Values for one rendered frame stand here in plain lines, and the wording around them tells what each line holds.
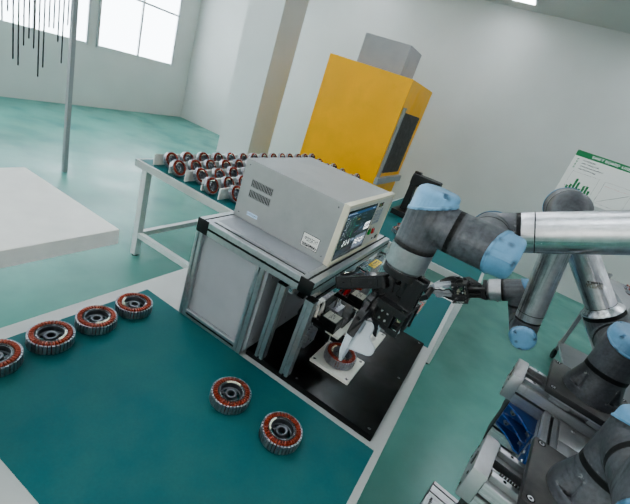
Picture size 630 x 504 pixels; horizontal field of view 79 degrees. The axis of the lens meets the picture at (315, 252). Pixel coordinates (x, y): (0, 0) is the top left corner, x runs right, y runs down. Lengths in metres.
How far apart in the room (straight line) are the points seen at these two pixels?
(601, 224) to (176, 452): 0.97
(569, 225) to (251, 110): 4.62
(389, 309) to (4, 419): 0.86
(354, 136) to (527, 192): 2.80
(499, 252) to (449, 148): 5.89
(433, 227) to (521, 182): 5.80
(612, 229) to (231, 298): 0.98
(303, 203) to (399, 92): 3.73
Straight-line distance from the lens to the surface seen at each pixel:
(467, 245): 0.65
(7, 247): 0.81
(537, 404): 1.45
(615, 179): 6.52
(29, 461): 1.06
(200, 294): 1.36
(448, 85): 6.61
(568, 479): 0.99
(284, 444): 1.08
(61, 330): 1.31
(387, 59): 5.21
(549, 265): 1.29
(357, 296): 1.52
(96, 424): 1.10
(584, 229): 0.78
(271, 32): 5.10
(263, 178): 1.26
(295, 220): 1.21
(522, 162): 6.42
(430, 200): 0.65
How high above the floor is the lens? 1.60
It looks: 23 degrees down
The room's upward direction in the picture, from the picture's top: 20 degrees clockwise
